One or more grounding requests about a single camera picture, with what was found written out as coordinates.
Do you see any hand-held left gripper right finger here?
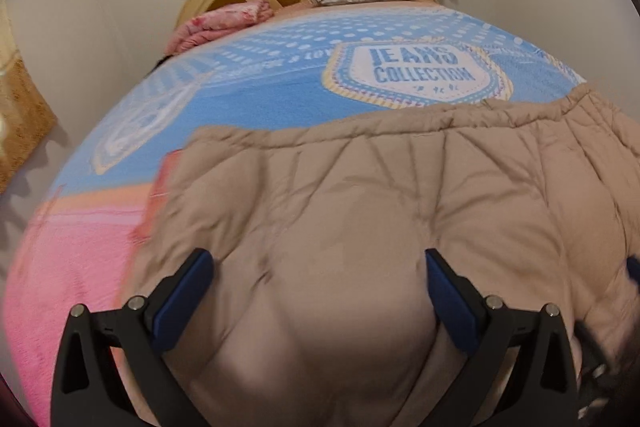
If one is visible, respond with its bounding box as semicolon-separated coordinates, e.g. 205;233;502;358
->
424;248;583;427

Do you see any pink floral folded quilt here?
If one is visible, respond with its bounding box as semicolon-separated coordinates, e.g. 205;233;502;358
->
165;0;276;56

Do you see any beige quilted comforter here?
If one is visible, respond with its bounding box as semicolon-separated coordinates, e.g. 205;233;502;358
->
120;84;640;427

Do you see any blue and pink printed blanket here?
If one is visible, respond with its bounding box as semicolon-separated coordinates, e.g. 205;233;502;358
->
0;1;601;427

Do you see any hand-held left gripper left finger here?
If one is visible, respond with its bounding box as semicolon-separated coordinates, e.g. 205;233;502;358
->
50;248;216;427

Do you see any beige patterned curtain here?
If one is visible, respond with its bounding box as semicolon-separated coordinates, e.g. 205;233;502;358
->
0;0;59;195

